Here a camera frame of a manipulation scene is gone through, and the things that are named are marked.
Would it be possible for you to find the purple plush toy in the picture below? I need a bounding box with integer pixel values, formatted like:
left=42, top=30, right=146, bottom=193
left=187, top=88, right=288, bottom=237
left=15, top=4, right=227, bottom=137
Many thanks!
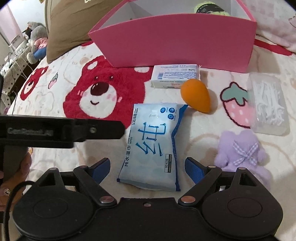
left=214, top=130, right=271, bottom=189

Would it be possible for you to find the blue wet wipes pack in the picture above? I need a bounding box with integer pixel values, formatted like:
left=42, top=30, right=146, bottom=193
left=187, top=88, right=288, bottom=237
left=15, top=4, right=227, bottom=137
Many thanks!
left=117, top=103, right=188, bottom=191

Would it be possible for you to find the orange makeup sponge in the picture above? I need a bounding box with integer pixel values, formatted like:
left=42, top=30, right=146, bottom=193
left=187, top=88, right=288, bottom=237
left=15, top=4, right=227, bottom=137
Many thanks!
left=180, top=79, right=211, bottom=113

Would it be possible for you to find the white tissue pack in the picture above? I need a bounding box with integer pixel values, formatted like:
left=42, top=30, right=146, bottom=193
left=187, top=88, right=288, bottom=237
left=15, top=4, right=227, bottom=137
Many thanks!
left=151, top=64, right=201, bottom=88

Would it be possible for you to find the person's left hand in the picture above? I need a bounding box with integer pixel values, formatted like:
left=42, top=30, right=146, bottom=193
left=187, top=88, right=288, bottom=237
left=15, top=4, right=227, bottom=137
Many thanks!
left=1, top=148, right=33, bottom=211

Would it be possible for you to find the bedside table with cloth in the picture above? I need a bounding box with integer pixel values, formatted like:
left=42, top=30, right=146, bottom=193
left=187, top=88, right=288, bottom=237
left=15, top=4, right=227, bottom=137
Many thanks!
left=1, top=46, right=39, bottom=107

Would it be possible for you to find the bear print blanket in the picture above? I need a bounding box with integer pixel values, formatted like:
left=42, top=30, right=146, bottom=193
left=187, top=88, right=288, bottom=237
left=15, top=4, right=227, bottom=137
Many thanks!
left=8, top=36, right=295, bottom=240

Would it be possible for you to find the clear floss pick box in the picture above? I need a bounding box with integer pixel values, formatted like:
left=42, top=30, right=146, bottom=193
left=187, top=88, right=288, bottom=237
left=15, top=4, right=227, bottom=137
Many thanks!
left=247, top=72, right=290, bottom=136

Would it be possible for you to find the grey plush doll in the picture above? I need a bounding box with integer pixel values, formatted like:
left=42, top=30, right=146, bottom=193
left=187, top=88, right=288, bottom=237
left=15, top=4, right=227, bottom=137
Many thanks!
left=27, top=22, right=48, bottom=64

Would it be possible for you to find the brown pillow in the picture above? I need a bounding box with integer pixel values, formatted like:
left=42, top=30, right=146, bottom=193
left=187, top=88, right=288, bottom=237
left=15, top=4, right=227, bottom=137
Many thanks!
left=46, top=0, right=120, bottom=64

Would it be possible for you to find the pink cardboard box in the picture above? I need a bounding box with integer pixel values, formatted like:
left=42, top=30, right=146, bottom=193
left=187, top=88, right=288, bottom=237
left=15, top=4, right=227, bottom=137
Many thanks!
left=88, top=1, right=257, bottom=73

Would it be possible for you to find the green yarn ball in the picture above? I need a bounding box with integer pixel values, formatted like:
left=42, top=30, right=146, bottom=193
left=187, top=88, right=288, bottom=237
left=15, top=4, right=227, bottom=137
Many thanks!
left=194, top=1, right=230, bottom=16

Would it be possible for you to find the pink floral pillow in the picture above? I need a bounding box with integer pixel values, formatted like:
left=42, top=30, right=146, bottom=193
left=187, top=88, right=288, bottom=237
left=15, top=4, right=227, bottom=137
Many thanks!
left=243, top=0, right=295, bottom=52

